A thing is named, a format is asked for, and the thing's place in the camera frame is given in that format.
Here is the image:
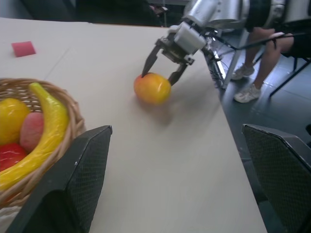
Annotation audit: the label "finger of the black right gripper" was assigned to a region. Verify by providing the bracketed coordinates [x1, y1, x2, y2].
[141, 43, 163, 79]
[167, 62, 190, 87]

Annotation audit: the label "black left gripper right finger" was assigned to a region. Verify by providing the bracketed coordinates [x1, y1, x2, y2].
[241, 123, 311, 233]

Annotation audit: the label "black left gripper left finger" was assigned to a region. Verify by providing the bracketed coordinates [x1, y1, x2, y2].
[6, 125, 113, 233]

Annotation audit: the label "orange yellow toy apple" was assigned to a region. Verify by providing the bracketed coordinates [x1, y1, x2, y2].
[133, 72, 172, 105]

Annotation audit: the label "wicker basket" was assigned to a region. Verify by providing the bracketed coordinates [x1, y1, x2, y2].
[0, 77, 86, 211]

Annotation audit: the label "grey metal table leg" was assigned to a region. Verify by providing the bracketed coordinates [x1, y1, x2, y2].
[220, 25, 251, 89]

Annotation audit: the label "white sneaker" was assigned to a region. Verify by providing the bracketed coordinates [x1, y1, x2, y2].
[230, 63, 255, 81]
[233, 83, 262, 104]

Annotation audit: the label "yellow toy banana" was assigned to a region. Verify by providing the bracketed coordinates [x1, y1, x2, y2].
[0, 82, 71, 192]

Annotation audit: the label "pink toy peach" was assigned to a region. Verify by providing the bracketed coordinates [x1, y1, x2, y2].
[19, 112, 45, 153]

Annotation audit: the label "red toy fruit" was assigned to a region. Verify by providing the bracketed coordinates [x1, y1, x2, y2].
[0, 142, 29, 172]

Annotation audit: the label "white cloth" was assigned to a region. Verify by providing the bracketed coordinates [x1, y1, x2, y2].
[0, 205, 22, 233]

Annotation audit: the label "seated person legs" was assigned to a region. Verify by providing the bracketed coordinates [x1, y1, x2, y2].
[239, 25, 311, 91]

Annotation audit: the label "yellow toy lemon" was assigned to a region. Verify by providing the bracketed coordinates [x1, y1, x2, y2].
[0, 98, 31, 146]

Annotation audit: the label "black chair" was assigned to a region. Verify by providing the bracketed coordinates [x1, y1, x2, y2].
[269, 52, 311, 98]

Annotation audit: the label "pink square pad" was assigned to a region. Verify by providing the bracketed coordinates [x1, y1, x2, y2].
[11, 40, 37, 58]

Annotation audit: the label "silver robot torso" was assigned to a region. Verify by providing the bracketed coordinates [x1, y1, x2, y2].
[283, 0, 311, 24]

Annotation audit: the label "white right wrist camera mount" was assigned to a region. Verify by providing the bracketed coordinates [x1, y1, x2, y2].
[167, 23, 206, 55]

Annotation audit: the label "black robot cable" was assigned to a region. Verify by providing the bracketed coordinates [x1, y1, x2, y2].
[204, 29, 307, 52]

